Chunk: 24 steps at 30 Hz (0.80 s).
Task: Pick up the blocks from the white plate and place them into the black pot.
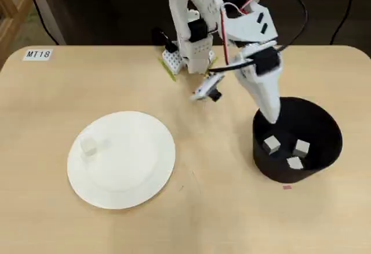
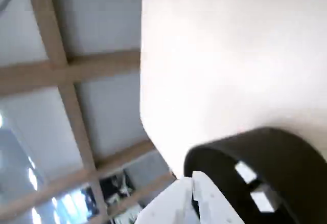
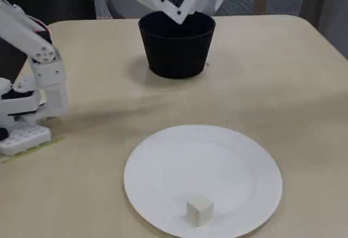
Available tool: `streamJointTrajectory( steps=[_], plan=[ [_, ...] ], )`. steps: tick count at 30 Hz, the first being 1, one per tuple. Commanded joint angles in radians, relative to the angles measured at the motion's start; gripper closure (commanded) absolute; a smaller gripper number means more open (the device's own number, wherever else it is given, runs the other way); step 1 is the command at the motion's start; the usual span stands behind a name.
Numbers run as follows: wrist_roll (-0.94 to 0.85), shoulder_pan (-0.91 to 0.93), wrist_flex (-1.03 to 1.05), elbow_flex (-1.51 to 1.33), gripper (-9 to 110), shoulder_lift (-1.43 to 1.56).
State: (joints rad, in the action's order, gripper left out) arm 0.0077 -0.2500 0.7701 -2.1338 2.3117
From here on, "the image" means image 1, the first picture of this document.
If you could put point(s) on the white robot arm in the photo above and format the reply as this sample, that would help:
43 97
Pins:
179 10

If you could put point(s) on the small pink sticker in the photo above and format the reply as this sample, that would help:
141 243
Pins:
287 187

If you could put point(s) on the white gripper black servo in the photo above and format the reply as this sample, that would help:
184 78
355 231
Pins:
262 78

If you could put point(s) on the wooden frame furniture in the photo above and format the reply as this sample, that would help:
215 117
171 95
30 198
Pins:
13 13

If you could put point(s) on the white cube block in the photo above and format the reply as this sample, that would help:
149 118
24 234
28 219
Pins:
88 146
272 144
301 148
294 163

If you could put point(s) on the green base plate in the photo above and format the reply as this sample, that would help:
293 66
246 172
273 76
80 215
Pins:
168 69

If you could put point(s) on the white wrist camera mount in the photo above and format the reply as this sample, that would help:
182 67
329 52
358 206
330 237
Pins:
207 87

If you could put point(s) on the black pot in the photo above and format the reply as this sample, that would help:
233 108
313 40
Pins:
327 138

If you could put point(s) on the white round plate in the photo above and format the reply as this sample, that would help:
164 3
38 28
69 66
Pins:
124 164

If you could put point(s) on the white MT18 label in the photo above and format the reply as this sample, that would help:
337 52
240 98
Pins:
37 54

